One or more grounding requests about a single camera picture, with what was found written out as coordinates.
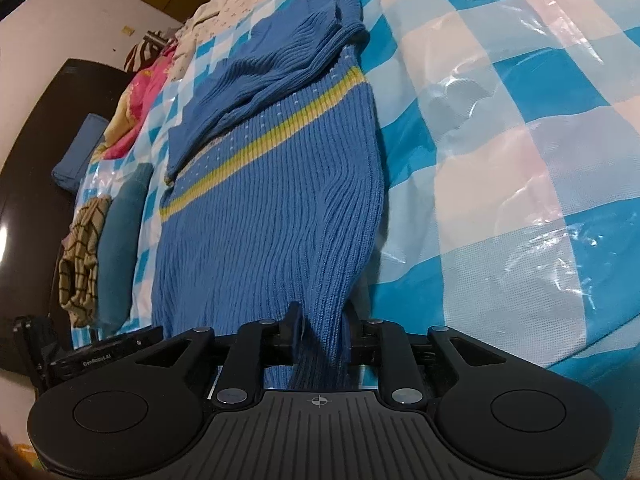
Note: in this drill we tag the teal cloth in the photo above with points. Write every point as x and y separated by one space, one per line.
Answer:
120 240

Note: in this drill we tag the dark wooden headboard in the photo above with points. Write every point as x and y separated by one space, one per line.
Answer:
30 160

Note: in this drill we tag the brown plaid cloth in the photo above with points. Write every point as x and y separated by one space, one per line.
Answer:
80 260

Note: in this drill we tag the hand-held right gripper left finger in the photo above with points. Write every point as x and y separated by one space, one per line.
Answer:
289 327

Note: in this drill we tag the blue white checked plastic sheet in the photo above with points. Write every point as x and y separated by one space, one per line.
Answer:
500 160

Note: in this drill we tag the zebra print cloth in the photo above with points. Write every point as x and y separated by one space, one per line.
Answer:
142 52

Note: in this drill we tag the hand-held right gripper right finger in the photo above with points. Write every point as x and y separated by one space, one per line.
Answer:
356 330

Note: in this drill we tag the pink floral blanket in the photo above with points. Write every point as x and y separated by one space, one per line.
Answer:
150 85

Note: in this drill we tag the yellowed wall outlet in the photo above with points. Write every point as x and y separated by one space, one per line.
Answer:
129 30

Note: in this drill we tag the blue pillow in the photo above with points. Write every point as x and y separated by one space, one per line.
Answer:
77 155

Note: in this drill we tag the blue knit sweater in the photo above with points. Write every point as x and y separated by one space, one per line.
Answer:
270 200

